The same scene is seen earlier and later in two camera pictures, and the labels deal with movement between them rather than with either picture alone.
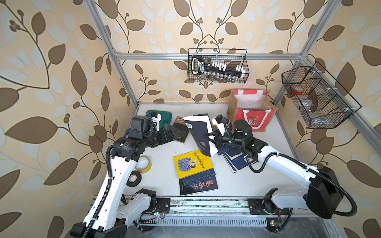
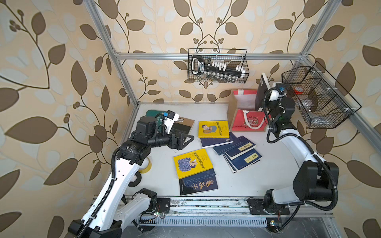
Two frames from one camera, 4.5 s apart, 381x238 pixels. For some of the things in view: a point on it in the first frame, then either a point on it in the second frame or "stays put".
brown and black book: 181,129 stays put
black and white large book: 201,124 -> 263,87
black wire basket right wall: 322,102 stays put
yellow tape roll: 146,170 stays put
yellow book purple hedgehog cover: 192,163 stays put
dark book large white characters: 204,181 stays put
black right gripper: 217,140 -> 268,102
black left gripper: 164,139 -> 177,145
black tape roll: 134,179 stays put
